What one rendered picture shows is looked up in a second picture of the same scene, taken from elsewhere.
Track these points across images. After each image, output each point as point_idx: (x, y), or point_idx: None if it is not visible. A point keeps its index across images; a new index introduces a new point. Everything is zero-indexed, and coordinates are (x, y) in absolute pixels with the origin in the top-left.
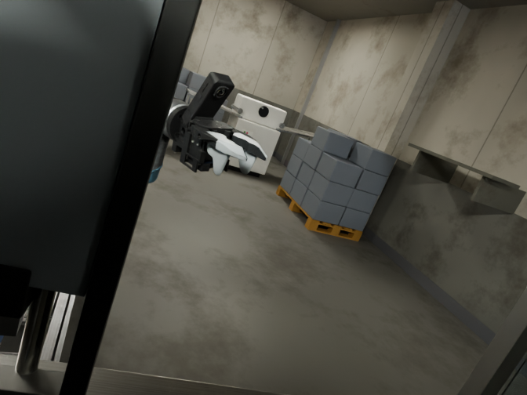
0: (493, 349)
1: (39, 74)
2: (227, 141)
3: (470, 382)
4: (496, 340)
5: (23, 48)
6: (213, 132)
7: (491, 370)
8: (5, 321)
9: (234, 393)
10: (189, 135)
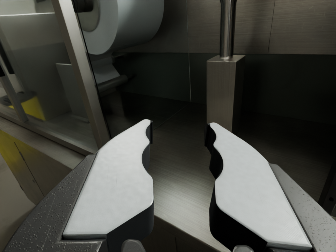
0: (94, 106)
1: None
2: (236, 148)
3: (100, 127)
4: (91, 101)
5: None
6: (262, 235)
7: (100, 112)
8: None
9: (193, 230)
10: None
